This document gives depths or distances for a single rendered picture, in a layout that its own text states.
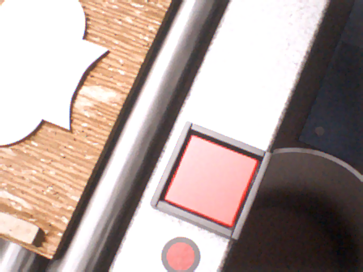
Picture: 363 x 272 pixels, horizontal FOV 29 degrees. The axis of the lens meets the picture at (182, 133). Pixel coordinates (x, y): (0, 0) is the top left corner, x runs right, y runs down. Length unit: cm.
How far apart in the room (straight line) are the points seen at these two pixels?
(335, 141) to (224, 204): 100
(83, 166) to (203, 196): 10
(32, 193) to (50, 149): 4
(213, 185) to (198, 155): 3
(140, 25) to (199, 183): 15
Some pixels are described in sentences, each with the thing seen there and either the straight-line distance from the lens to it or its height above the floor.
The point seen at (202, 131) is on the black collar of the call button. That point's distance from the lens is 58.
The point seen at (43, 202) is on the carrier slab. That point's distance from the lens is 58.
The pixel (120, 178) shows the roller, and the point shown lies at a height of 92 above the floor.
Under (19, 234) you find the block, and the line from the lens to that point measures 55.
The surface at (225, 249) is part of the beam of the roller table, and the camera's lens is 58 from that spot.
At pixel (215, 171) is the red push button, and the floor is 93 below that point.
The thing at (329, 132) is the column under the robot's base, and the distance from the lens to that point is 156.
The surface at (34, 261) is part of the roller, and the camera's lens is 60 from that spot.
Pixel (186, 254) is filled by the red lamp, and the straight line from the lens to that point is 58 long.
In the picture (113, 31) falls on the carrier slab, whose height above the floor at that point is 94.
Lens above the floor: 149
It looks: 73 degrees down
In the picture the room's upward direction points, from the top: 11 degrees counter-clockwise
